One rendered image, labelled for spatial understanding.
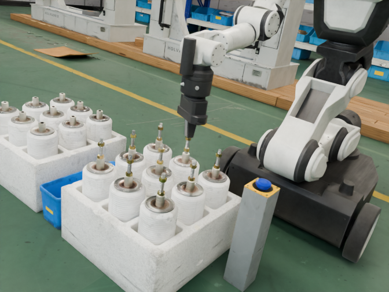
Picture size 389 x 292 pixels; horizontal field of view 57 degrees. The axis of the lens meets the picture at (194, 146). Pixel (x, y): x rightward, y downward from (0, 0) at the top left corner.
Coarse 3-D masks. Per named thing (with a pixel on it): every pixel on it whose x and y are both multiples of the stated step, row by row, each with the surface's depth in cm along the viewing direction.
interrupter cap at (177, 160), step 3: (177, 156) 115; (180, 156) 115; (189, 156) 116; (174, 159) 112; (177, 159) 113; (180, 159) 114; (189, 159) 114; (192, 159) 114; (195, 159) 114; (174, 162) 111; (177, 162) 111; (180, 162) 111; (189, 162) 113; (180, 165) 110; (183, 165) 109; (186, 165) 110; (189, 165) 110
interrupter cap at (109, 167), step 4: (88, 164) 102; (92, 164) 102; (96, 164) 103; (104, 164) 103; (108, 164) 104; (88, 168) 100; (92, 168) 100; (96, 168) 101; (104, 168) 102; (108, 168) 102; (112, 168) 101; (92, 172) 98; (96, 172) 98; (100, 172) 99; (104, 172) 99; (108, 172) 99
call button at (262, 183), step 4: (256, 180) 91; (260, 180) 91; (264, 180) 92; (268, 180) 92; (256, 184) 91; (260, 184) 90; (264, 184) 90; (268, 184) 90; (260, 188) 90; (264, 188) 90; (268, 188) 91
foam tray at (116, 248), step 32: (64, 192) 102; (64, 224) 107; (96, 224) 95; (128, 224) 91; (192, 224) 96; (224, 224) 106; (96, 256) 99; (128, 256) 89; (160, 256) 83; (192, 256) 96; (128, 288) 93; (160, 288) 89
